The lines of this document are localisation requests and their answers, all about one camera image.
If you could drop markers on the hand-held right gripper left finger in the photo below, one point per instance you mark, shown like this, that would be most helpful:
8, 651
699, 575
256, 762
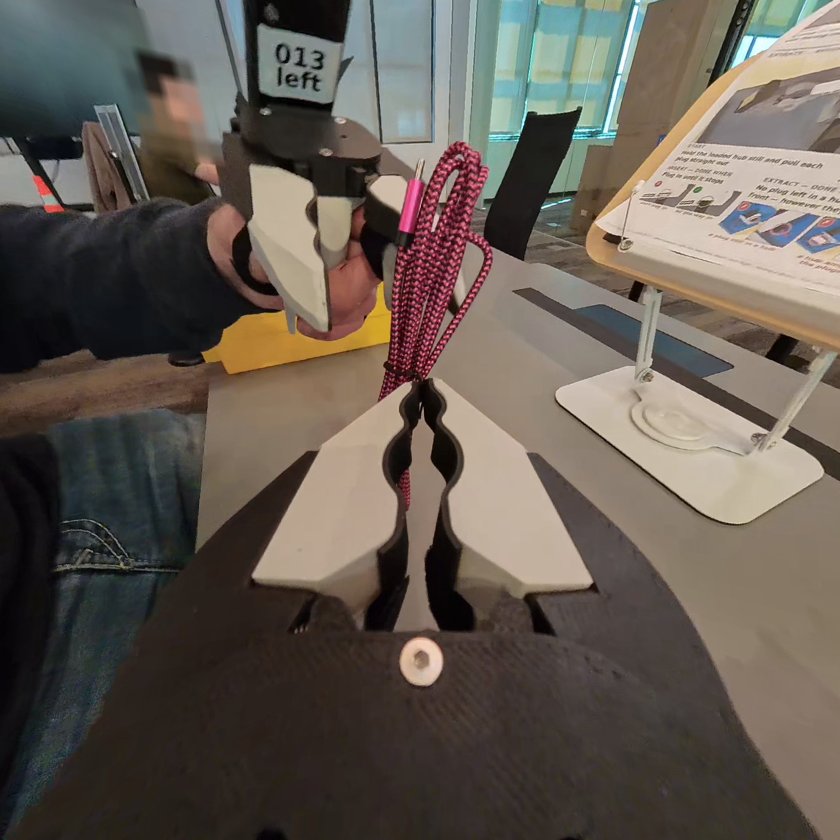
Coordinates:
328, 525

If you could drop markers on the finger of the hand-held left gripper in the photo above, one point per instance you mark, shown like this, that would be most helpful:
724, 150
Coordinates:
387, 210
289, 250

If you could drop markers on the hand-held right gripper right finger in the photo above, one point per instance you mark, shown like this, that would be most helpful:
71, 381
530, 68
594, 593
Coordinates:
519, 525

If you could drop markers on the person's left forearm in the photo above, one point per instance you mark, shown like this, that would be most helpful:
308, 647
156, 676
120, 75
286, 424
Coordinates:
118, 276

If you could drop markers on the person's left hand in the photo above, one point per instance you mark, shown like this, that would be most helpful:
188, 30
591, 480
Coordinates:
355, 295

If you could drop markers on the yellow plastic bin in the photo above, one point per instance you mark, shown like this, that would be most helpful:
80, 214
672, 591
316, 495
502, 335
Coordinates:
263, 348

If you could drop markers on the black office chair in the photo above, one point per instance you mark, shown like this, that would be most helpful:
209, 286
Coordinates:
532, 184

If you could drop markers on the person's legs in jeans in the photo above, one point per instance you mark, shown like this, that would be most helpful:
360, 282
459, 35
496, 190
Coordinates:
118, 551

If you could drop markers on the orange cone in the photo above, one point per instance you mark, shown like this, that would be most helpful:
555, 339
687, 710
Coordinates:
46, 194

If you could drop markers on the printed instruction sheet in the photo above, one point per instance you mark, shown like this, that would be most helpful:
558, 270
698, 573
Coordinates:
748, 171

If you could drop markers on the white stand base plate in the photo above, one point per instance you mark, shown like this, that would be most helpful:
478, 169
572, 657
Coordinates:
735, 473

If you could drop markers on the black wall screen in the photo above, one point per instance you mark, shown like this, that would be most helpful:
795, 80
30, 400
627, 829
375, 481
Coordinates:
66, 66

